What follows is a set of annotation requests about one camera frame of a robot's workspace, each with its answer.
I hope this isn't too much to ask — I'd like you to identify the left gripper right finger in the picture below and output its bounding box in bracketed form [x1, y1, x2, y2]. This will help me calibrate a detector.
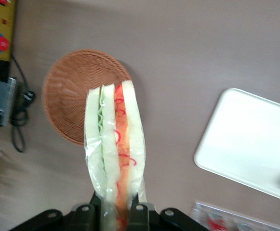
[127, 192, 161, 231]

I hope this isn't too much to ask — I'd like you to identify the clear acrylic bottle rack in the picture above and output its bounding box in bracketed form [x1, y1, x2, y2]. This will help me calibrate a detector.
[191, 201, 280, 231]

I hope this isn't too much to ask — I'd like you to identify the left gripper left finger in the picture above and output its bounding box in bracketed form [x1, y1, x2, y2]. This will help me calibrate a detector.
[68, 191, 104, 231]

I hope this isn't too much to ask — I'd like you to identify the black machine power cable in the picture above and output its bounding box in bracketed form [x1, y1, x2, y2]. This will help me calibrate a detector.
[9, 54, 36, 154]

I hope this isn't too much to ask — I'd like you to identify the beige plastic serving tray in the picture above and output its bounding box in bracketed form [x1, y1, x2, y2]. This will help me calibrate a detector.
[194, 88, 280, 205]

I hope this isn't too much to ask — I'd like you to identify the plastic-wrapped triangle sandwich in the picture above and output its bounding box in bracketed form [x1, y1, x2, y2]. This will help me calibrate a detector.
[83, 80, 147, 231]

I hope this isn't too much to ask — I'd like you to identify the brown round wicker basket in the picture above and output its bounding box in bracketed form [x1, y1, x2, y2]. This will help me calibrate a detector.
[41, 49, 133, 147]

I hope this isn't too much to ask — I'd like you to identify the black power plug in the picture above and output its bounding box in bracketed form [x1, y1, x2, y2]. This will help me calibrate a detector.
[21, 90, 36, 106]

